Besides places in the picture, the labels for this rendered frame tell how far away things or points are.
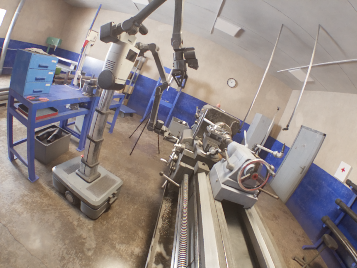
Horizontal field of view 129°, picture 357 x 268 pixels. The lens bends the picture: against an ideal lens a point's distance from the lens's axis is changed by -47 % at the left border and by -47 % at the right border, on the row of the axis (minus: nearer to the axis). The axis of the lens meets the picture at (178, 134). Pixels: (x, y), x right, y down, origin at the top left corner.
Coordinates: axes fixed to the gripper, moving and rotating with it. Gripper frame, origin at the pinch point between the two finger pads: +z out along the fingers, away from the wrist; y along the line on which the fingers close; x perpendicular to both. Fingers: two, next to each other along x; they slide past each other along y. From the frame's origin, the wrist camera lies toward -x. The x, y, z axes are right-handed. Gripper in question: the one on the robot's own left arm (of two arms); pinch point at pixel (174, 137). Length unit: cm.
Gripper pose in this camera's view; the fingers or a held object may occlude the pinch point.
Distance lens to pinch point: 152.5
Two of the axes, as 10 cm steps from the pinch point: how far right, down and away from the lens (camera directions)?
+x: -2.2, 4.0, 8.9
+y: 3.4, -8.2, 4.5
